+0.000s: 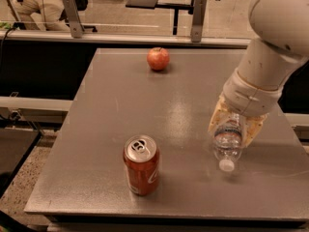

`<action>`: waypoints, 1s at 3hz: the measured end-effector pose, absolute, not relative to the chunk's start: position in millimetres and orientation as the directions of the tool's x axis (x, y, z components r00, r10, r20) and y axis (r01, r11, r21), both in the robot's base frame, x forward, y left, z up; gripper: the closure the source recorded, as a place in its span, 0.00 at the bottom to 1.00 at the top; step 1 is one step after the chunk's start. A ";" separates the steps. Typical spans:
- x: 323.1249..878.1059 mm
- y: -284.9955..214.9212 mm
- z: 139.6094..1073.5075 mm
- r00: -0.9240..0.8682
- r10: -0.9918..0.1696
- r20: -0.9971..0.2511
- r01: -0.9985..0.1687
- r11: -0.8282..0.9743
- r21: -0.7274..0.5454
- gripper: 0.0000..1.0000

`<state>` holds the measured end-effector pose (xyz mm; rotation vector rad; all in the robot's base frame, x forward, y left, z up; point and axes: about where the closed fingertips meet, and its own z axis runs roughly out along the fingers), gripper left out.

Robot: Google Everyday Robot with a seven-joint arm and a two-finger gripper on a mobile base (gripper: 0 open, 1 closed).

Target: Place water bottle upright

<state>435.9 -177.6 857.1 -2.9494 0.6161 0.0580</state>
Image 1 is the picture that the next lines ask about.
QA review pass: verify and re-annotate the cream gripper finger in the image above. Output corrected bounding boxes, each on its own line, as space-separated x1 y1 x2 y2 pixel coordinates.
242 114 267 148
208 95 232 135

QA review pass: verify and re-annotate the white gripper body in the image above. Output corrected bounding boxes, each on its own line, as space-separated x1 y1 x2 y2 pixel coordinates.
222 69 283 117

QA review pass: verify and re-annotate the clear plastic water bottle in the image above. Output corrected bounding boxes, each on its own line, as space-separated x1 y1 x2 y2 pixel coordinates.
212 113 242 172

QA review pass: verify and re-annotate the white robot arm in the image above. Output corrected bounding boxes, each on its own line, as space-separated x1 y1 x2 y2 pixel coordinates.
209 0 309 147

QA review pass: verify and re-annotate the red apple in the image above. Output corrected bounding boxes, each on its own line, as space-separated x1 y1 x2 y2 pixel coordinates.
147 47 170 71

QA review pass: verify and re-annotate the red soda can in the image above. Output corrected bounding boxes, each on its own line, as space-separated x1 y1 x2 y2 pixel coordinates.
123 134 160 196

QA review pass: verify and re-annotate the black side table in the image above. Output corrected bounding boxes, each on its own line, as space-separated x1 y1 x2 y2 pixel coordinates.
0 129 41 197

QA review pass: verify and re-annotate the seated person in beige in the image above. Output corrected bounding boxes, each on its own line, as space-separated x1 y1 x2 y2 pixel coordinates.
13 0 90 31

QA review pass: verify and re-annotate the middle metal bracket post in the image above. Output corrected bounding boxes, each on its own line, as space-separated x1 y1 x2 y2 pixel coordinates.
190 0 207 43

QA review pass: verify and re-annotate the metal bracket post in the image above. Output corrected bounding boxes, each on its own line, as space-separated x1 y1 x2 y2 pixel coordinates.
62 0 84 38
190 0 207 43

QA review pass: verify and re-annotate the left metal bracket post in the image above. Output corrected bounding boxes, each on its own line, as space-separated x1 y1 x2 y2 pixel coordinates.
62 0 84 38

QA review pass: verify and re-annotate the grey metal rail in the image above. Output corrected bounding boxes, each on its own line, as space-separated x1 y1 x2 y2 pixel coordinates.
7 30 250 49

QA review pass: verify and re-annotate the black cable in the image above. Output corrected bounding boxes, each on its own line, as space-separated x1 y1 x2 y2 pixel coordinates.
0 27 16 70

